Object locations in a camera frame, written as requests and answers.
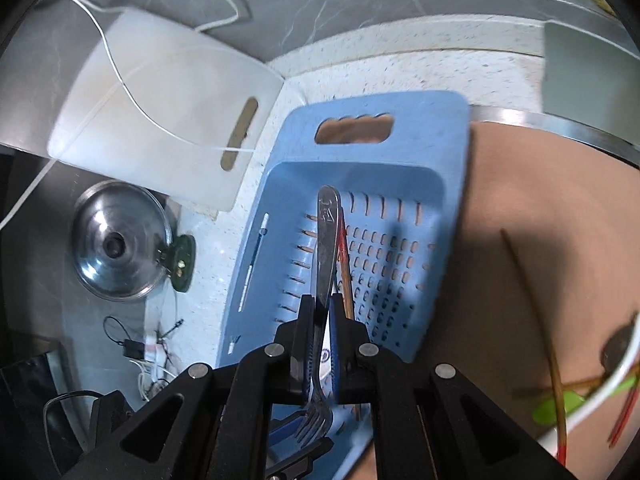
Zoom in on green plastic spoon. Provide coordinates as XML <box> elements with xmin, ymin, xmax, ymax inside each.
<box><xmin>531</xmin><ymin>375</ymin><xmax>640</xmax><ymax>426</ymax></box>

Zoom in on white cutting board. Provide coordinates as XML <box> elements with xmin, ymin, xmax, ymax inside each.
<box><xmin>47</xmin><ymin>7</ymin><xmax>286</xmax><ymax>211</ymax></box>

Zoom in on steel pot lid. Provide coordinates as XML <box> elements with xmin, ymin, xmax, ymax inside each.
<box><xmin>70</xmin><ymin>180</ymin><xmax>197</xmax><ymax>303</ymax></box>

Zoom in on wooden chopstick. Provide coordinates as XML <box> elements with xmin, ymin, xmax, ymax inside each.
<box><xmin>500</xmin><ymin>229</ymin><xmax>568</xmax><ymax>468</ymax></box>
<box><xmin>340</xmin><ymin>250</ymin><xmax>357</xmax><ymax>321</ymax></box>

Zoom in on silver metal chopstick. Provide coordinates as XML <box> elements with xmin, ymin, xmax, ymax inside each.
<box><xmin>239</xmin><ymin>212</ymin><xmax>271</xmax><ymax>313</ymax></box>

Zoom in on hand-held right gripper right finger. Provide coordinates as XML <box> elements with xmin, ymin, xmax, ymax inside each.
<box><xmin>327</xmin><ymin>292</ymin><xmax>576</xmax><ymax>480</ymax></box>

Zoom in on blue plastic drain basket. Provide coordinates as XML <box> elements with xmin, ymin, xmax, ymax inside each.
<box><xmin>215</xmin><ymin>91</ymin><xmax>472</xmax><ymax>480</ymax></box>

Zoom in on metal fork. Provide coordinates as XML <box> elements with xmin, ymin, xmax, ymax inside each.
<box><xmin>295</xmin><ymin>185</ymin><xmax>343</xmax><ymax>451</ymax></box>

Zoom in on red chopstick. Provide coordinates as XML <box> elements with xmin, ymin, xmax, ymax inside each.
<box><xmin>607</xmin><ymin>385</ymin><xmax>640</xmax><ymax>450</ymax></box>
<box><xmin>337</xmin><ymin>217</ymin><xmax>351</xmax><ymax>301</ymax></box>

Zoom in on white cable bundle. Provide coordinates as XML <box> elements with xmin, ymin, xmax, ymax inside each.
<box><xmin>127</xmin><ymin>342</ymin><xmax>176</xmax><ymax>401</ymax></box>

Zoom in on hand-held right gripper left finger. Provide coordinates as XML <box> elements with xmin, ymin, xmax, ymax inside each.
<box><xmin>60</xmin><ymin>295</ymin><xmax>321</xmax><ymax>480</ymax></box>

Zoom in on frosted splash panel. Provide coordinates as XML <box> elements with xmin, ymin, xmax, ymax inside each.
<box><xmin>542</xmin><ymin>20</ymin><xmax>640</xmax><ymax>133</ymax></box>

